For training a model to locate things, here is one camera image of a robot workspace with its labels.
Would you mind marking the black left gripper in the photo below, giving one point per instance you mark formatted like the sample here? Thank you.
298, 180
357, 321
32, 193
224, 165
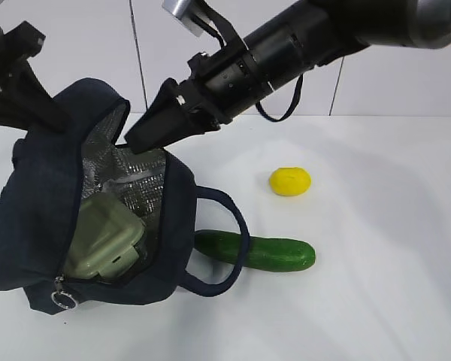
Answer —
23, 100

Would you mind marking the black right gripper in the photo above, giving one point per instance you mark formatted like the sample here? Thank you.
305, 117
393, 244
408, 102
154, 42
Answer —
220, 87

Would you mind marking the navy blue lunch bag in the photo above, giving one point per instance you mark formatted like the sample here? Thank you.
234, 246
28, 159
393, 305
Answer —
55, 172

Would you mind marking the yellow lemon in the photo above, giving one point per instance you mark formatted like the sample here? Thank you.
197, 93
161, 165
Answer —
289, 182

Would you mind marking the glass container with green lid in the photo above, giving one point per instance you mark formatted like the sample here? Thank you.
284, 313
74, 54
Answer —
104, 240

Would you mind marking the green cucumber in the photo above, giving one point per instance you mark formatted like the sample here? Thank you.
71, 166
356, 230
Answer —
265, 254

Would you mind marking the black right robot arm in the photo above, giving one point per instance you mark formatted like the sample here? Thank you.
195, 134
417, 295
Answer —
310, 34

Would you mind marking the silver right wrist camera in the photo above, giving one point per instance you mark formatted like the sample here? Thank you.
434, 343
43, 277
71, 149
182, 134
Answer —
189, 13

